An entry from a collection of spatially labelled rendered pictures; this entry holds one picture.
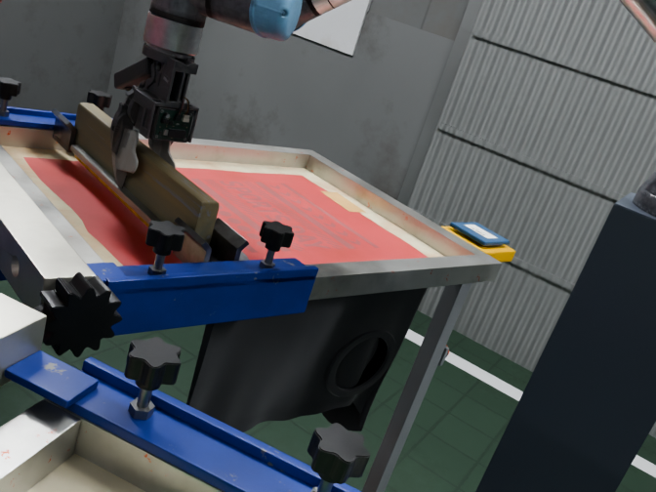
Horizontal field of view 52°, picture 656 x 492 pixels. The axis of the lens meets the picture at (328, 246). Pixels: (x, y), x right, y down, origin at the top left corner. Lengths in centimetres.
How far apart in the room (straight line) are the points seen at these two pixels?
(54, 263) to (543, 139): 274
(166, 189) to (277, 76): 295
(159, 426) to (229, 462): 6
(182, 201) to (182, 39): 22
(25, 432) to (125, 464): 8
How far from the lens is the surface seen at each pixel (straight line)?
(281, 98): 385
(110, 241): 97
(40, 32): 435
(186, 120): 98
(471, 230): 151
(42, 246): 72
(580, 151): 320
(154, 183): 98
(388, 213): 142
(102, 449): 59
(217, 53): 414
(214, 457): 56
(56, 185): 113
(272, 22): 92
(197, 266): 84
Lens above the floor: 135
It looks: 20 degrees down
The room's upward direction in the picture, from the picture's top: 18 degrees clockwise
